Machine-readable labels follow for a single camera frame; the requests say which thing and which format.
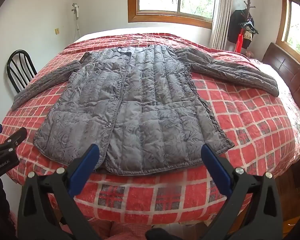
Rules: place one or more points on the red hanging item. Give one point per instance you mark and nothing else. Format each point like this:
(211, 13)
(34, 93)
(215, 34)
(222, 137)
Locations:
(238, 42)

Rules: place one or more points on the white wall-mounted device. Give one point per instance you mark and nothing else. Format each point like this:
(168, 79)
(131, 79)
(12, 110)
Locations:
(75, 11)

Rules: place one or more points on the wooden coat rack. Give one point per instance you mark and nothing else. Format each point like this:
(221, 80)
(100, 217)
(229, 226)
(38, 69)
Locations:
(248, 7)

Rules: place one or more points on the red plaid blanket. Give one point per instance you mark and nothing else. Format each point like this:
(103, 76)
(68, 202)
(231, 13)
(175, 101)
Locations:
(240, 120)

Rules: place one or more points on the white bed sheet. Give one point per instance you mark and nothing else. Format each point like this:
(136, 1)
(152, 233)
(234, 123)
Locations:
(110, 33)

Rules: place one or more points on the black hanging garment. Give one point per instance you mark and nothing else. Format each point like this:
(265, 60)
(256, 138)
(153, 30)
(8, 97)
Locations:
(236, 27)

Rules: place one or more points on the grey quilted jacket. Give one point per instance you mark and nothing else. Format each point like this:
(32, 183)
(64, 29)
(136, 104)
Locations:
(130, 110)

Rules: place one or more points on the white curtain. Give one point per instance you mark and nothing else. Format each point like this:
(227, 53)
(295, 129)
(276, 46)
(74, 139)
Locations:
(222, 17)

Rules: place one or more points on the wooden framed window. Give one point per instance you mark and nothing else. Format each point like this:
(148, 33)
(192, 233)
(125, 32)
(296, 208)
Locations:
(293, 25)
(175, 0)

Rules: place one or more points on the black metal chair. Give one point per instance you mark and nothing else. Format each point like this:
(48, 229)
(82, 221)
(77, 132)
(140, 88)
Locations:
(19, 68)

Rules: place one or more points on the dark wooden headboard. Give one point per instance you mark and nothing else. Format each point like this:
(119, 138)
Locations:
(287, 72)

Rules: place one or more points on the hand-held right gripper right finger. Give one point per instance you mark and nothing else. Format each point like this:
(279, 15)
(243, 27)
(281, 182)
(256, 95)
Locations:
(215, 165)

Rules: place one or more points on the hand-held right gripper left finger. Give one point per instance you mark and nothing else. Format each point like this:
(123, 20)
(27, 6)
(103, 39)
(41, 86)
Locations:
(86, 165)

